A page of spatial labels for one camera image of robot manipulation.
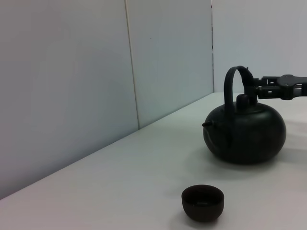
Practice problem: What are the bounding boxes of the black round teapot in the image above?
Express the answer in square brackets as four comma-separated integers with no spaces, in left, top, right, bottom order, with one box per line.
[202,66,287,165]

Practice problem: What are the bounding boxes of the dark brown teacup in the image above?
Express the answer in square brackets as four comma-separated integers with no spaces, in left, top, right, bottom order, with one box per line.
[181,184,225,220]

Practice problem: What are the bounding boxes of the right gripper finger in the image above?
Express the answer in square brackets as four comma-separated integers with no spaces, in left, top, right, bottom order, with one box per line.
[248,85,307,101]
[254,74,307,87]

